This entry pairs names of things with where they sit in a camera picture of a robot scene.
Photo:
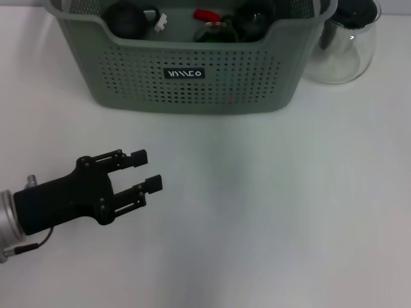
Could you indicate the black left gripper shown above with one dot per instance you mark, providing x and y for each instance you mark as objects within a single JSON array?
[{"x": 64, "y": 202}]

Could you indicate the green rectangular brick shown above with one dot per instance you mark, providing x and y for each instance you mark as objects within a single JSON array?
[{"x": 210, "y": 40}]

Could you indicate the white brick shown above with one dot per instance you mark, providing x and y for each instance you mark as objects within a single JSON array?
[{"x": 160, "y": 22}]

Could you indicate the glass teacup black holder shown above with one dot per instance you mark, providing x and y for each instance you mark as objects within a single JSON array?
[
  {"x": 221, "y": 32},
  {"x": 253, "y": 20}
]

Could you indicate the dark red long brick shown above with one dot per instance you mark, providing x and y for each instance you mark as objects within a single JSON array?
[{"x": 205, "y": 14}]

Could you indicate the grey-green perforated storage bin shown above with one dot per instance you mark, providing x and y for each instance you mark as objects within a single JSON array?
[{"x": 224, "y": 86}]

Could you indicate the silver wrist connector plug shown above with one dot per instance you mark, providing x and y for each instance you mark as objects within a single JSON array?
[{"x": 31, "y": 181}]

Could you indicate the black clay teapot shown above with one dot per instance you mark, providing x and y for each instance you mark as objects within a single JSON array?
[{"x": 123, "y": 20}]

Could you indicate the glass carafe black lid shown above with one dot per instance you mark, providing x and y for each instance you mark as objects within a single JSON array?
[{"x": 346, "y": 54}]

